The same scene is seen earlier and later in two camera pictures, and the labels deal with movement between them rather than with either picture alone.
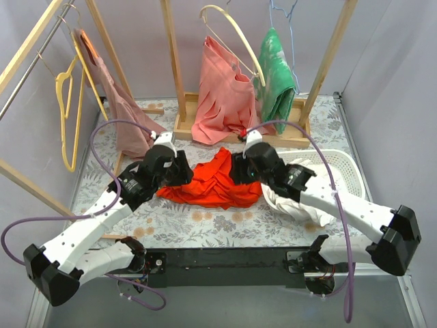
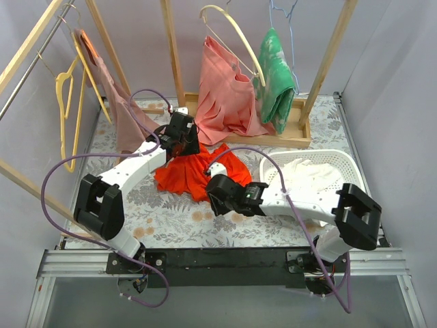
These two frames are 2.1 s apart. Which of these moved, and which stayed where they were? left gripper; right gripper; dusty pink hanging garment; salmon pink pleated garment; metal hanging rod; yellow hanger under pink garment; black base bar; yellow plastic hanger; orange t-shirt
Moved: left gripper; orange t-shirt; right gripper
Stayed: yellow hanger under pink garment; black base bar; dusty pink hanging garment; metal hanging rod; salmon pink pleated garment; yellow plastic hanger
